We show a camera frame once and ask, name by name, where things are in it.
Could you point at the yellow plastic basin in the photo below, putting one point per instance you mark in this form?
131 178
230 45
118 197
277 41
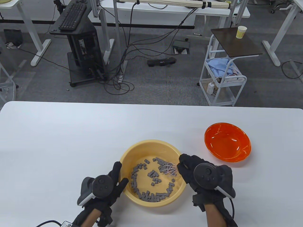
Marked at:
146 149

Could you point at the pile of grey toy blocks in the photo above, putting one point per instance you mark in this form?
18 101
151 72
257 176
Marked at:
153 175

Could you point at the orange plastic bowl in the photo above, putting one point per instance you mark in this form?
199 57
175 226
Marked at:
225 141

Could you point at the long white desk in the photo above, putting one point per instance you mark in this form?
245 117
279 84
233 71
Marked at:
165 11

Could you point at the white desk with angled leg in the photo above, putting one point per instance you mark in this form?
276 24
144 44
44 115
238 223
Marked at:
281 30

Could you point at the person's right hand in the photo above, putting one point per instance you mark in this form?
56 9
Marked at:
188 165

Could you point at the white rolling cart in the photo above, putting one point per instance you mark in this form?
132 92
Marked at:
239 80

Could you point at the black power strip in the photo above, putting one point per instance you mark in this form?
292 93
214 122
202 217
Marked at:
162 62

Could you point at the white label tag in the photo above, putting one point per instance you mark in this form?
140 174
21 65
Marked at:
66 224

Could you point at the person's left forearm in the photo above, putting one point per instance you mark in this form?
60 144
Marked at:
88 217

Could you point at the black floor socket box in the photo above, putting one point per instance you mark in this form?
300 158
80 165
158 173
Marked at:
181 45

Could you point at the blue cloth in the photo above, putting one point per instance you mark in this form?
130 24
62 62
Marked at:
219 66

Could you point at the black keyboard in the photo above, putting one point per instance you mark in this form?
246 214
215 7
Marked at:
72 16

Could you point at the black hand controller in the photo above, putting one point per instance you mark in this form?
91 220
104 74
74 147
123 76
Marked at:
101 184
206 176

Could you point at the office chair base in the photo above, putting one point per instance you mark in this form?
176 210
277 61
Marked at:
274 10

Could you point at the white metal rack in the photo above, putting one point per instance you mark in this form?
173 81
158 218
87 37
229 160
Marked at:
7 83

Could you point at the dark brown side table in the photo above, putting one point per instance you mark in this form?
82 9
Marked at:
236 46

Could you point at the yellow paper cup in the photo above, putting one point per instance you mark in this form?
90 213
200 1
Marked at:
241 32

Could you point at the person's left hand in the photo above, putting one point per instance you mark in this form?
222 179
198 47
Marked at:
117 172

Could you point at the black box under desk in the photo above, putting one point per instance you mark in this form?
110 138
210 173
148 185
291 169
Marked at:
13 36

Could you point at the yellow-green plastic basket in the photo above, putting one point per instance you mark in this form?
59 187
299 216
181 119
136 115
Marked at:
6 1

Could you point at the black computer stand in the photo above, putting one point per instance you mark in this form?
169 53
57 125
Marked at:
82 45

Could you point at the person's right forearm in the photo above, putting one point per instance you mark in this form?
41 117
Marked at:
214 216

